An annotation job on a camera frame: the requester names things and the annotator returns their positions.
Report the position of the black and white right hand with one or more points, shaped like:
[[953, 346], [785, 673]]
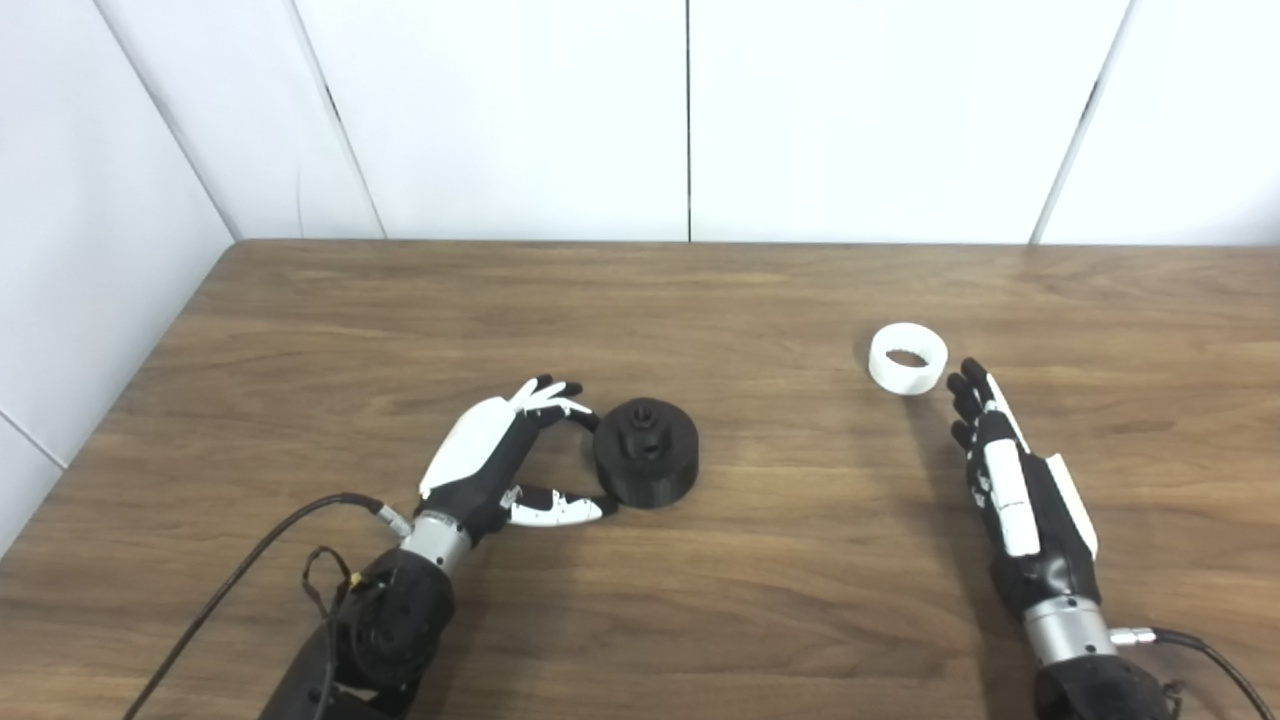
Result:
[[1055, 560]]

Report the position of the black and white left hand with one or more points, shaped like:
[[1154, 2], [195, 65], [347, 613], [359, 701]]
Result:
[[470, 445]]

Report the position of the round black part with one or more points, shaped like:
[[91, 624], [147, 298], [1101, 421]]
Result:
[[650, 485]]

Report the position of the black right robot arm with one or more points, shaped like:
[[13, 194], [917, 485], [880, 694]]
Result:
[[1095, 690]]

